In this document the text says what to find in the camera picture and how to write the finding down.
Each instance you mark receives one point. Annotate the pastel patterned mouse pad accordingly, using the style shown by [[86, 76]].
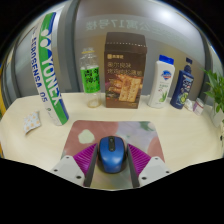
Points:
[[133, 130]]

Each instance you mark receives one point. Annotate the small patterned tissue packet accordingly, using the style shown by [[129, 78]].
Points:
[[32, 122]]

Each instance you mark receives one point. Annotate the brown cracker box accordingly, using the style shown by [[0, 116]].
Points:
[[125, 73]]

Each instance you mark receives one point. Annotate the white green shuttlecock tube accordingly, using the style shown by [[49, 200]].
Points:
[[50, 73]]

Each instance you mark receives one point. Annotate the dark blue pump shampoo bottle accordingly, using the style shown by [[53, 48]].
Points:
[[181, 88]]

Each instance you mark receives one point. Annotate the clear bottle with green label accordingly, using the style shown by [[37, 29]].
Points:
[[90, 78]]

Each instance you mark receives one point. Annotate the green potted plant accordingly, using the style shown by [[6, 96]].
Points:
[[216, 93]]

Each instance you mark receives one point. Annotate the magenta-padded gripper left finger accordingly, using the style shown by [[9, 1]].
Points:
[[83, 159]]

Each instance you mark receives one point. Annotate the blue computer mouse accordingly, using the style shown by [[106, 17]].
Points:
[[111, 155]]

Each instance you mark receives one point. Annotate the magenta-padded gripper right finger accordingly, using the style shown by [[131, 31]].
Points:
[[141, 160]]

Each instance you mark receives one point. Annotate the white bottle with blue cap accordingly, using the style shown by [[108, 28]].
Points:
[[161, 83]]

